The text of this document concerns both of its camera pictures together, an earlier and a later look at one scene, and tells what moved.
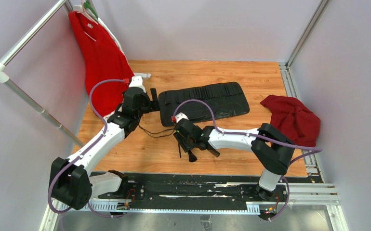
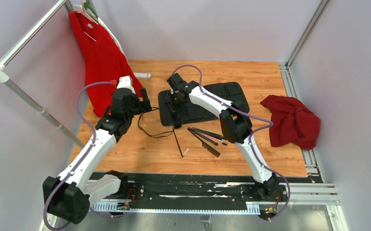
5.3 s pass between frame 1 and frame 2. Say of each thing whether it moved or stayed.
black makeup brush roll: stayed
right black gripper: moved
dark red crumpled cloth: stayed
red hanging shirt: stayed
